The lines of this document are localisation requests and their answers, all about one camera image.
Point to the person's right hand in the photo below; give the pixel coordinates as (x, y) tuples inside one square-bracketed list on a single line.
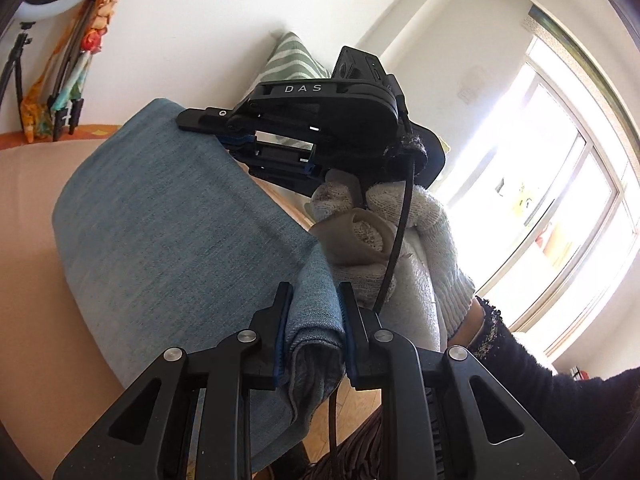
[(430, 240)]

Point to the black tripod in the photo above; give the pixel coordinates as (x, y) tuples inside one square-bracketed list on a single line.
[(17, 60)]

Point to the window with metal frame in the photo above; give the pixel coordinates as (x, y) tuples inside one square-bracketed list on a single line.
[(575, 185)]

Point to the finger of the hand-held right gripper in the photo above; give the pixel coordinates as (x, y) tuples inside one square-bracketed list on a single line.
[(280, 157), (200, 119)]

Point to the striped grey garment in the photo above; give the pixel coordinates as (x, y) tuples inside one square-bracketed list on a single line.
[(350, 447)]

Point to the person's right forearm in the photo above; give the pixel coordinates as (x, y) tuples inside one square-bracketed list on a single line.
[(525, 375)]

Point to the green striped white pillow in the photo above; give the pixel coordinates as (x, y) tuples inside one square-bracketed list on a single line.
[(295, 60)]

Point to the orange floral bed sheet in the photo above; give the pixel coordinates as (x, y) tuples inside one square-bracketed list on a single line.
[(95, 131)]

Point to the colourful floral cloth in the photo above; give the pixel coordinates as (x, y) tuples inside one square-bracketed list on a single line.
[(95, 35)]

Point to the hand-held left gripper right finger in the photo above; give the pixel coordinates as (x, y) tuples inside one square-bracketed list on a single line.
[(348, 335)]

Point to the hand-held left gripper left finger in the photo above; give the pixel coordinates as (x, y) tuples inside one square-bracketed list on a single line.
[(282, 330)]

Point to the light blue denim pants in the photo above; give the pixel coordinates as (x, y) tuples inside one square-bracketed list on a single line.
[(175, 220)]

